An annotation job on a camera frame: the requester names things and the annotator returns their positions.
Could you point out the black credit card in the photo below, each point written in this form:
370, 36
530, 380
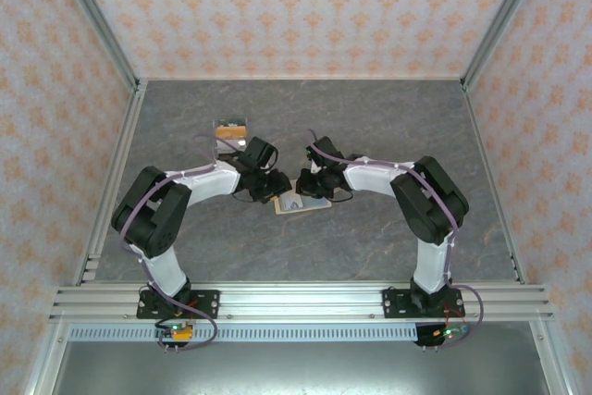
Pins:
231, 124

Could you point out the small controller circuit board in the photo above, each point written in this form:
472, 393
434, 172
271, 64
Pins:
178, 332
444, 334

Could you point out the aluminium side rail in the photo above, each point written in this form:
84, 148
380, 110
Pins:
125, 129
482, 136

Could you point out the aluminium frame leg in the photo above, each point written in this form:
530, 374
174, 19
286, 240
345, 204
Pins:
550, 367
46, 367

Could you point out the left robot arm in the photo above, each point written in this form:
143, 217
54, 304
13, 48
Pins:
152, 214

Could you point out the aluminium frame post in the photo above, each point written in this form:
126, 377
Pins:
502, 20
98, 20

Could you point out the small card box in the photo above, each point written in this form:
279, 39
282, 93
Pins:
215, 136

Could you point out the white plastic card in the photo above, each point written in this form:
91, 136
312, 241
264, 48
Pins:
229, 146

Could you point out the aluminium mounting rail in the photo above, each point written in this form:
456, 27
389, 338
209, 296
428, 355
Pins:
300, 302

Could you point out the white card with blue print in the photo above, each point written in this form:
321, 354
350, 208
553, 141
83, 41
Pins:
292, 204

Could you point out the grey metal panel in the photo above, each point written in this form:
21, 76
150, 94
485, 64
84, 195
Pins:
296, 372

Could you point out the beige leather card holder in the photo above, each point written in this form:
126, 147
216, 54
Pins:
278, 208

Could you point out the orange credit card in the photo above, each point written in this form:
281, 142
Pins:
231, 133

